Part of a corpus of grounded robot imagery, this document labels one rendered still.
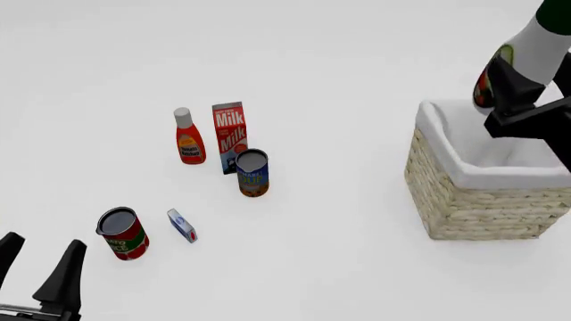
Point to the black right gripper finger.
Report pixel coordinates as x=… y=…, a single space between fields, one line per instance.
x=565 y=77
x=513 y=90

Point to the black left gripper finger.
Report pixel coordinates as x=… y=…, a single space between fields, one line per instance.
x=67 y=281
x=9 y=254

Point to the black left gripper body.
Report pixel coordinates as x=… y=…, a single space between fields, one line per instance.
x=31 y=314

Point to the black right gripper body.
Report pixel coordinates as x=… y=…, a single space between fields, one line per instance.
x=526 y=122

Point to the white salad dressing bottle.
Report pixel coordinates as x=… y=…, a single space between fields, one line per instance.
x=533 y=50

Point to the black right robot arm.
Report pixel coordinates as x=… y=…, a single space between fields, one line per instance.
x=561 y=150

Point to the wicker basket with white lining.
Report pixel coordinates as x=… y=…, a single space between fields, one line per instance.
x=482 y=200

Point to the red tomato sauce can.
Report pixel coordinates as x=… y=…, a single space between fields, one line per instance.
x=127 y=239

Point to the small blue and white box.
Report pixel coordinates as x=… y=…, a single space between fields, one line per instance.
x=183 y=227

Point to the red tomato ketchup bottle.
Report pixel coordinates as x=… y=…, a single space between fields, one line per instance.
x=191 y=147

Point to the blue alphabet soup can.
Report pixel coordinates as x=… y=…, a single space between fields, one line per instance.
x=252 y=177

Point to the red milk carton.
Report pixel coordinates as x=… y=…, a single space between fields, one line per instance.
x=231 y=133

